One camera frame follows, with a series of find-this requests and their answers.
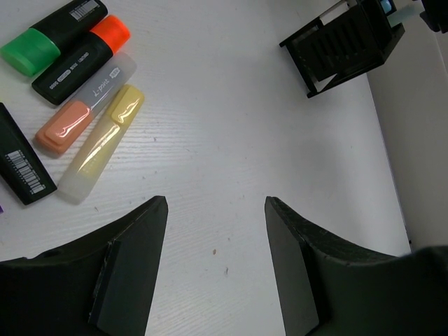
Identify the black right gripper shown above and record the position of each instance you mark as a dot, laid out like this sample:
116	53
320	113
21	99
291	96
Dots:
435	15

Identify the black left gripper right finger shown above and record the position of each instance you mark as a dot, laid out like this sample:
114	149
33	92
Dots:
330	286

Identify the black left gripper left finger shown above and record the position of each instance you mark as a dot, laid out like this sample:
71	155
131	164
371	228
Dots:
100	284

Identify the mint green translucent highlighter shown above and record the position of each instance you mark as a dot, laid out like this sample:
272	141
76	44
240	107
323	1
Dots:
403	14

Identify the pale yellow translucent highlighter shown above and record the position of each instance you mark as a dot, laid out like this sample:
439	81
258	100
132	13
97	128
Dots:
90	161

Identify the yellow cap black highlighter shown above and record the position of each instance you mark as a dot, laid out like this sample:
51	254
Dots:
21	167

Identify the peach cap translucent highlighter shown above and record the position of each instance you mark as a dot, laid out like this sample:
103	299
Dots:
61	131

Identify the orange cap black highlighter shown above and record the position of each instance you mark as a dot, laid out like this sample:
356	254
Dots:
69	72

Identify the green cap black highlighter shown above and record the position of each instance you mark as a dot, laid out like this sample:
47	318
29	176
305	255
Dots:
40	45

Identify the light blue translucent highlighter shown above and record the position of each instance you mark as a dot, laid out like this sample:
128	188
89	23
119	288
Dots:
386	6

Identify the black slotted pen holder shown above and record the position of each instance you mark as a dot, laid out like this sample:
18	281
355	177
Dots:
348	40

